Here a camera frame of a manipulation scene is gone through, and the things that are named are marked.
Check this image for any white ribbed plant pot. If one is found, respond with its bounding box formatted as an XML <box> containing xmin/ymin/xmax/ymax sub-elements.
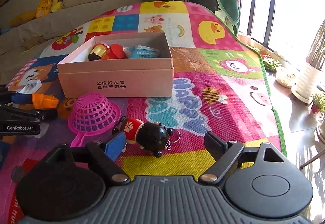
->
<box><xmin>291</xmin><ymin>20</ymin><xmax>325</xmax><ymax>105</ymax></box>

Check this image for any black red doll keychain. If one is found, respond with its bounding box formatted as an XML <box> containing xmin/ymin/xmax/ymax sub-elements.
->
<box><xmin>112</xmin><ymin>116</ymin><xmax>181</xmax><ymax>158</ymax></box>

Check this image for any pink plastic toy basket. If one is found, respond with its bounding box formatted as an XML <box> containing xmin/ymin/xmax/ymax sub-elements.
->
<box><xmin>68</xmin><ymin>92</ymin><xmax>121</xmax><ymax>148</ymax></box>

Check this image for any red plastic lid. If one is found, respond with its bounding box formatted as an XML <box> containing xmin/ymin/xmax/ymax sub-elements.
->
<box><xmin>102</xmin><ymin>44</ymin><xmax>128</xmax><ymax>60</ymax></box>

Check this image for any beige sofa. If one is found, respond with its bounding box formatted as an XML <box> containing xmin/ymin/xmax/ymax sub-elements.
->
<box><xmin>1</xmin><ymin>0</ymin><xmax>142</xmax><ymax>84</ymax></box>

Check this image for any orange plastic toy piece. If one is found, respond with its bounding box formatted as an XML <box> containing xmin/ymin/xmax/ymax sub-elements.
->
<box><xmin>32</xmin><ymin>94</ymin><xmax>59</xmax><ymax>109</ymax></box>

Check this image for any white charger plug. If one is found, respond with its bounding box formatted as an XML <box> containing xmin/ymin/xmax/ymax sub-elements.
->
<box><xmin>19</xmin><ymin>79</ymin><xmax>42</xmax><ymax>94</ymax></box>

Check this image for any pink cardboard box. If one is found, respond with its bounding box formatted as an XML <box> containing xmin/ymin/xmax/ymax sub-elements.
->
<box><xmin>57</xmin><ymin>32</ymin><xmax>174</xmax><ymax>98</ymax></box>

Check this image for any blue tissue packet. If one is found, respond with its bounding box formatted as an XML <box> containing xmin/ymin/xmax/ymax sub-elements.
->
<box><xmin>123</xmin><ymin>45</ymin><xmax>161</xmax><ymax>59</ymax></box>

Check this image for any yellow plush toy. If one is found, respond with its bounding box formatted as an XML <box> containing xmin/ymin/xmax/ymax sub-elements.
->
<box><xmin>7</xmin><ymin>0</ymin><xmax>63</xmax><ymax>27</ymax></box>

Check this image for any gold pudding cup toy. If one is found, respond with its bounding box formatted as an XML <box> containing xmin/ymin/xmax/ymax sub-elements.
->
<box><xmin>88</xmin><ymin>42</ymin><xmax>108</xmax><ymax>61</ymax></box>

